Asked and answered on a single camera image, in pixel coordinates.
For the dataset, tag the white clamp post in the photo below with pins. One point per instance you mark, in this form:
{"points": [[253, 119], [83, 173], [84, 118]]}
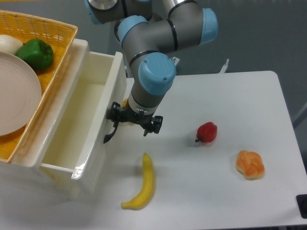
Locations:
{"points": [[224, 67]]}

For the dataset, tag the black top drawer handle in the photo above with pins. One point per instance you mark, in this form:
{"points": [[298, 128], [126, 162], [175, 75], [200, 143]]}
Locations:
{"points": [[108, 137]]}

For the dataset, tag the green bell pepper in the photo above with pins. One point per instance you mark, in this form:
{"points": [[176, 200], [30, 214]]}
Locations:
{"points": [[37, 54]]}

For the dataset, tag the pink plate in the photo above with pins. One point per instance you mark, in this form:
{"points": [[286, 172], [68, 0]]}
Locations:
{"points": [[20, 93]]}

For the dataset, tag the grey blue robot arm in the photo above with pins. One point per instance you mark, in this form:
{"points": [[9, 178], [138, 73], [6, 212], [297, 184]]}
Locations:
{"points": [[146, 43]]}

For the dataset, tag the white drawer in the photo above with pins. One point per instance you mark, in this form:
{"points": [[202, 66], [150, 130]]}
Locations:
{"points": [[75, 157]]}

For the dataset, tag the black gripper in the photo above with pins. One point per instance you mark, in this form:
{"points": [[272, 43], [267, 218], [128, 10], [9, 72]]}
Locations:
{"points": [[118, 114]]}

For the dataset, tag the yellow wicker basket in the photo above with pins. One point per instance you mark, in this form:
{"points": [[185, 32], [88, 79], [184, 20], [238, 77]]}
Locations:
{"points": [[59, 36]]}

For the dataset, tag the red bell pepper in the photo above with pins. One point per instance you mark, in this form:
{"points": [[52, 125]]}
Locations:
{"points": [[206, 133]]}

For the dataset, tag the white drawer cabinet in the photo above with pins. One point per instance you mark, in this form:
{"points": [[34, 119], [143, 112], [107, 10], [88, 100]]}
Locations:
{"points": [[24, 170]]}

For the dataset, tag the black device at table edge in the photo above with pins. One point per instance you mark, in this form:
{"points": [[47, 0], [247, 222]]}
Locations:
{"points": [[302, 205]]}

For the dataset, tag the orange knotted bread roll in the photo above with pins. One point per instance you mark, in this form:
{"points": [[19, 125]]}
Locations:
{"points": [[250, 165]]}

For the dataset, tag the yellow bell pepper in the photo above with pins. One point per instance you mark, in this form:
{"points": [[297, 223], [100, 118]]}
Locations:
{"points": [[124, 103]]}

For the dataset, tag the yellow banana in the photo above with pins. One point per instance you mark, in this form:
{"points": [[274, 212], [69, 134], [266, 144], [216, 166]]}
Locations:
{"points": [[148, 186]]}

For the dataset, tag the white round vegetable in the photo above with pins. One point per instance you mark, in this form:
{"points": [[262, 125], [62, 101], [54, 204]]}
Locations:
{"points": [[9, 44]]}

